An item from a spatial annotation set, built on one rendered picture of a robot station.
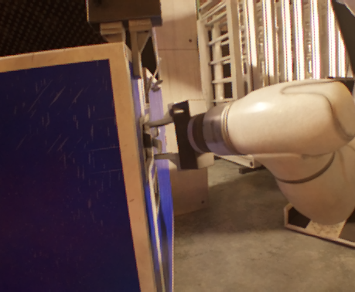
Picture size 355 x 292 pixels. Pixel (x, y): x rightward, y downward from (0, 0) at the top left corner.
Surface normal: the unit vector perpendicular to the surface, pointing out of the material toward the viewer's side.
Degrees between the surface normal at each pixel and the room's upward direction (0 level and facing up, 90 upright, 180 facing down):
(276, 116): 78
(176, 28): 90
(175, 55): 90
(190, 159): 87
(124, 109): 90
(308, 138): 112
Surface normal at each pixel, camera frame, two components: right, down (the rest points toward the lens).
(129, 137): 0.01, 0.18
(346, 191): 0.43, 0.20
